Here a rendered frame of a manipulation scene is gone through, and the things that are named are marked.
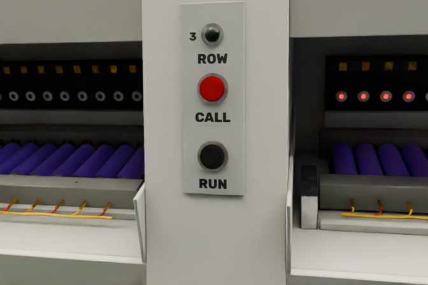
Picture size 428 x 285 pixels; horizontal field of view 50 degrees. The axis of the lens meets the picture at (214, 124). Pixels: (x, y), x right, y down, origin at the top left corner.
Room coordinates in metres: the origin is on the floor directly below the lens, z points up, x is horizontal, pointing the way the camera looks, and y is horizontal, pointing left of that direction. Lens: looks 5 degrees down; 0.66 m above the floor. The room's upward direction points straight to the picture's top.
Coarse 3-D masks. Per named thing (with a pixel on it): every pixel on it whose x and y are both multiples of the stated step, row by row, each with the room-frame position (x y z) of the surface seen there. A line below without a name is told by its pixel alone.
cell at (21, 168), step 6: (48, 144) 0.46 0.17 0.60; (42, 150) 0.45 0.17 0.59; (48, 150) 0.45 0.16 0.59; (54, 150) 0.46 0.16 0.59; (30, 156) 0.43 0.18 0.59; (36, 156) 0.43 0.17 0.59; (42, 156) 0.44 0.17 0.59; (48, 156) 0.45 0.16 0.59; (24, 162) 0.42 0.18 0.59; (30, 162) 0.42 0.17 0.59; (36, 162) 0.43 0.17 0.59; (42, 162) 0.44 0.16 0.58; (18, 168) 0.41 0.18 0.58; (24, 168) 0.41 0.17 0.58; (30, 168) 0.42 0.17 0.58; (18, 174) 0.41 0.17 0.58; (24, 174) 0.41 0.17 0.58
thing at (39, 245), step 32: (0, 224) 0.36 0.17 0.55; (32, 224) 0.36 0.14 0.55; (64, 224) 0.35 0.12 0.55; (96, 224) 0.35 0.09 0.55; (128, 224) 0.35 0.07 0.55; (0, 256) 0.32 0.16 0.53; (32, 256) 0.32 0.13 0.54; (64, 256) 0.31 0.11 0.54; (96, 256) 0.31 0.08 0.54; (128, 256) 0.31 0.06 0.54
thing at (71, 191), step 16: (0, 176) 0.39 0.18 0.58; (16, 176) 0.39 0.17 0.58; (32, 176) 0.38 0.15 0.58; (48, 176) 0.38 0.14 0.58; (0, 192) 0.38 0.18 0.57; (16, 192) 0.37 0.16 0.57; (32, 192) 0.37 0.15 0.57; (48, 192) 0.37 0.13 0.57; (64, 192) 0.36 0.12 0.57; (80, 192) 0.36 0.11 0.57; (96, 192) 0.36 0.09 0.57; (112, 192) 0.36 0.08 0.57; (128, 192) 0.35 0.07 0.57; (32, 208) 0.36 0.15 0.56; (80, 208) 0.35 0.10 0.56; (112, 208) 0.36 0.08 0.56; (128, 208) 0.36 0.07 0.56
